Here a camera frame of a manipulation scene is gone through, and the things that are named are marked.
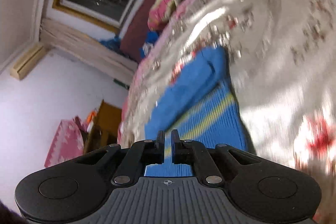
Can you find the blue plastic bag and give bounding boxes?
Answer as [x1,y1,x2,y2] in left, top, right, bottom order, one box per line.
[99,35,125,56]

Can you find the blue clothes on sofa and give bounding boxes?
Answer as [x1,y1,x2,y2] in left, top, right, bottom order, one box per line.
[139,31,161,59]

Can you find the left beige curtain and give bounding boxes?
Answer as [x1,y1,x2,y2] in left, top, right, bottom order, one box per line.
[40,18,137,85]

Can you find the wooden desk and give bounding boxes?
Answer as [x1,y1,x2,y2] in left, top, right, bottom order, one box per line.
[83,100,122,155]

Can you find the pink floral bag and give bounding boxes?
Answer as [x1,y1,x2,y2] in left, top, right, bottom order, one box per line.
[44,117,87,168]

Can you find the orange item on desk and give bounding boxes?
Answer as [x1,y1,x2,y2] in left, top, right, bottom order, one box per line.
[86,110,97,124]

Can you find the maroon sofa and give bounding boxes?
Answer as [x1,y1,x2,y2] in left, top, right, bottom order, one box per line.
[120,0,155,63]

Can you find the blue striped knit sweater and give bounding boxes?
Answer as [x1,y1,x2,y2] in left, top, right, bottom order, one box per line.
[145,47,248,177]

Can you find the floral satin bedspread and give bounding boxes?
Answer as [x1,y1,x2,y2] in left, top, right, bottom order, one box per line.
[120,0,335,223]

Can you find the wall air conditioner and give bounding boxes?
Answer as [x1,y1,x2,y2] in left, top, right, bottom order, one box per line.
[10,43,50,80]

